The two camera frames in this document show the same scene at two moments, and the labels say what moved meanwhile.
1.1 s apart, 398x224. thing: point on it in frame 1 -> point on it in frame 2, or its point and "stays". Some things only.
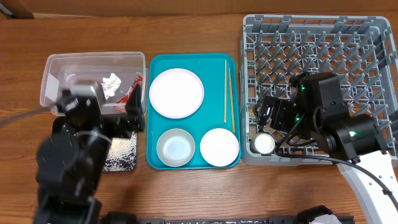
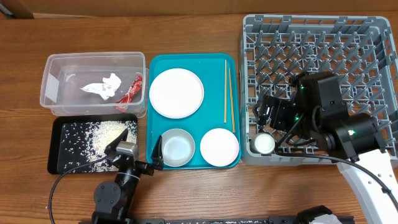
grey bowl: (175, 147) stays
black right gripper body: (285, 116) stays
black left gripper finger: (134, 106) -> (157, 155)
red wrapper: (120, 106) stays
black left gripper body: (116, 126) -> (143, 167)
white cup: (262, 143) stays
